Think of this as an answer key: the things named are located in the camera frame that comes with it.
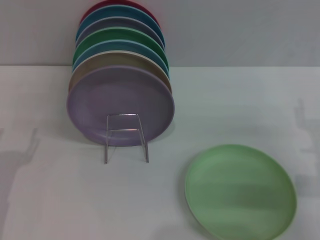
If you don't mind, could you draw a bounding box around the dark green plate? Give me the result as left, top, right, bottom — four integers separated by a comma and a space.
72, 26, 168, 66

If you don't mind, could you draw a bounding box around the metal wire plate rack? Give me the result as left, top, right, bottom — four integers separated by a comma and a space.
103, 113, 150, 165

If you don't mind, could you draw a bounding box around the grey purple plate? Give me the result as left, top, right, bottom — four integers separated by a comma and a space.
75, 16, 166, 51

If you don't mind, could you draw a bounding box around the red plate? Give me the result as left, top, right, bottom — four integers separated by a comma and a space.
79, 0, 160, 26

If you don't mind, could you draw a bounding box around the tan plate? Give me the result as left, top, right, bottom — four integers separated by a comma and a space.
68, 51, 173, 96

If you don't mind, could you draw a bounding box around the lavender plate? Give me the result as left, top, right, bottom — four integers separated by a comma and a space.
66, 64, 176, 147

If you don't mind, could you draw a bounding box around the teal blue plate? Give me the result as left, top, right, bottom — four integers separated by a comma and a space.
75, 4, 163, 43

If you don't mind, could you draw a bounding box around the blue plate with pale rim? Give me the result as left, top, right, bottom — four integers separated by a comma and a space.
71, 39, 171, 79

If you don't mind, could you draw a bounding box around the light green plate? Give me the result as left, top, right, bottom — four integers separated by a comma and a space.
184, 143, 298, 240

